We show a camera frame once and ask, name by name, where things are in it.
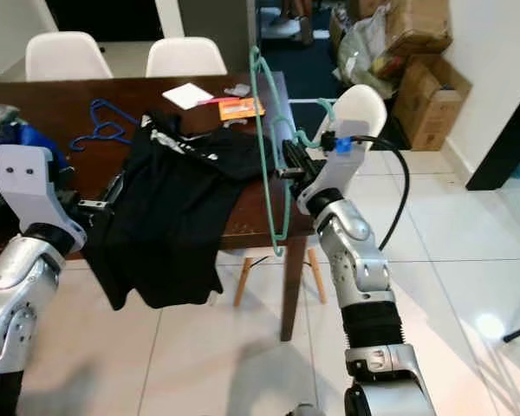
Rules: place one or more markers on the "teal plastic hanger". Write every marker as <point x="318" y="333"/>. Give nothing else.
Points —
<point x="267" y="147"/>

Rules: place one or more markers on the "white plastic chair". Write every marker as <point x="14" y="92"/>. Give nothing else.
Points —
<point x="69" y="59"/>
<point x="364" y="108"/>
<point x="186" y="59"/>

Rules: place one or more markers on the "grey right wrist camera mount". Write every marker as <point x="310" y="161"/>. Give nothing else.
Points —
<point x="342" y="169"/>

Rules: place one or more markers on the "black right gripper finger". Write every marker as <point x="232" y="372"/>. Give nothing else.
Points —
<point x="292" y="149"/>

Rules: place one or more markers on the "orange flat packet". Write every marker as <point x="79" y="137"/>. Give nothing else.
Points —
<point x="243" y="109"/>

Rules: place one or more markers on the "brown cardboard box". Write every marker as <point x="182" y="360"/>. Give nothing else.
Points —
<point x="429" y="104"/>
<point x="420" y="26"/>

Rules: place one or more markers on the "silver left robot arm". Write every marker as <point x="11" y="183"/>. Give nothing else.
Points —
<point x="17" y="295"/>

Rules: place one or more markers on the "white paper sheet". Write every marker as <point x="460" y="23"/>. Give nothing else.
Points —
<point x="189" y="95"/>

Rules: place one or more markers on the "dark wooden dining table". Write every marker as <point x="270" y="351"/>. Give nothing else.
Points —
<point x="121" y="91"/>

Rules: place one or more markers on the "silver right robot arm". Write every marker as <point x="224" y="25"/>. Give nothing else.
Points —
<point x="364" y="269"/>

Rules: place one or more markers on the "blue plastic hanger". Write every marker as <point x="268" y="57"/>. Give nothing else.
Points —
<point x="113" y="127"/>

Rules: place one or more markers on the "crumpled plastic bags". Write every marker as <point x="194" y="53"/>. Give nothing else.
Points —
<point x="364" y="43"/>

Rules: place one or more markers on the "person lower legs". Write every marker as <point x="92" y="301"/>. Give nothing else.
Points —
<point x="299" y="9"/>

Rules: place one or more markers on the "small grey packet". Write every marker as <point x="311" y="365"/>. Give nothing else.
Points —
<point x="238" y="89"/>

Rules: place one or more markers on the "black Petronas print t-shirt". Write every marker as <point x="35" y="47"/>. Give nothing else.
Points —
<point x="165" y="225"/>

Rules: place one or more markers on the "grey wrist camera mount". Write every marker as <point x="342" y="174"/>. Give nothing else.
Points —
<point x="342" y="169"/>
<point x="35" y="182"/>

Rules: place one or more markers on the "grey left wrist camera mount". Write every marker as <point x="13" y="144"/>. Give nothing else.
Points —
<point x="35" y="182"/>

